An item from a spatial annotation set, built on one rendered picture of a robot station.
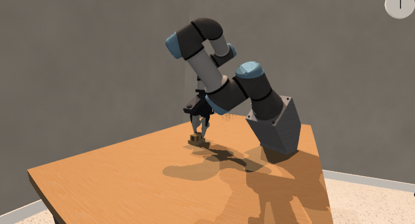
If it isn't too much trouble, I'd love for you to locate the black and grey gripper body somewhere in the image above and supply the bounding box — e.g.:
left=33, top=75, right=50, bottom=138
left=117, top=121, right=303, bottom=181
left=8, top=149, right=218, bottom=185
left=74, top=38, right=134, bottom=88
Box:
left=194, top=89, right=214, bottom=117

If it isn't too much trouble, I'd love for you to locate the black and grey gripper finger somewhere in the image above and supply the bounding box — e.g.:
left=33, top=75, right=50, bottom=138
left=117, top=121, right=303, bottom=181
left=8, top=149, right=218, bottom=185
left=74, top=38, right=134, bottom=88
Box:
left=190, top=113, right=201, bottom=133
left=201, top=111, right=210, bottom=138

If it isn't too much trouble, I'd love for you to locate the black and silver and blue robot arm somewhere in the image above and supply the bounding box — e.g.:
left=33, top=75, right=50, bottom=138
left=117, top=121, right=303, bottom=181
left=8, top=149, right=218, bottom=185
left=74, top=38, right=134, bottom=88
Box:
left=165, top=18, right=284, bottom=120

